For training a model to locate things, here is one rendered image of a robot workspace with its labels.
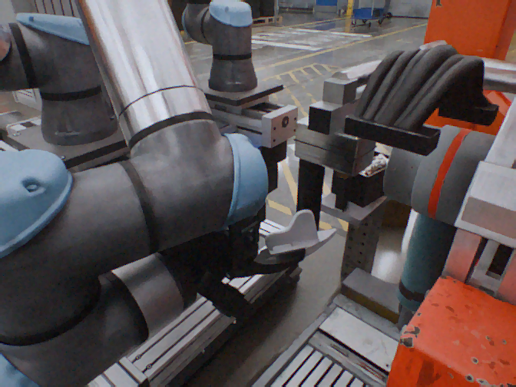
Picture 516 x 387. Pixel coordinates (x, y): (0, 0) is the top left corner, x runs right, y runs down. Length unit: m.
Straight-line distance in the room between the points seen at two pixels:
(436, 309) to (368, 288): 1.11
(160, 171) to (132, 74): 0.08
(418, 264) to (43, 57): 0.81
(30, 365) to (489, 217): 0.34
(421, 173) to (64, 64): 0.64
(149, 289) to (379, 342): 1.09
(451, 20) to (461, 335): 0.82
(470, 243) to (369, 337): 1.04
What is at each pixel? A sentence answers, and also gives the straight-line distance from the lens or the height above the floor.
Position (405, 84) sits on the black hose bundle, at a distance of 0.40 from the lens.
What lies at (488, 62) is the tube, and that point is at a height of 1.01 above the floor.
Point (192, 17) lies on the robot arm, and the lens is 1.22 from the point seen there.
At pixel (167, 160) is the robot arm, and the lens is 0.28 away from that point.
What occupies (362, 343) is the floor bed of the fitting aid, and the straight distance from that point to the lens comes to 1.33.
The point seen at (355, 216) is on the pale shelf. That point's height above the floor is 0.45.
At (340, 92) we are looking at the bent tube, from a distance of 0.44.
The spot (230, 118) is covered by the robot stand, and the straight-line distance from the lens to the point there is 1.12.
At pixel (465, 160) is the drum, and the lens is 0.55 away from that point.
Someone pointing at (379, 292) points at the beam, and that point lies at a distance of 1.43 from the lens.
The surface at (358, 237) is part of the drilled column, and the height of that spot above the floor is 0.23.
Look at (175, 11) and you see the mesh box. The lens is 8.85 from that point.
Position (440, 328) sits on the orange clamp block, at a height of 0.88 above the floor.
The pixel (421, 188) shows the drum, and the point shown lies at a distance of 0.56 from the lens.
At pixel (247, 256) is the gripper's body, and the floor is 0.85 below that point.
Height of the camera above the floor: 1.10
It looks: 31 degrees down
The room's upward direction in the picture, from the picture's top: straight up
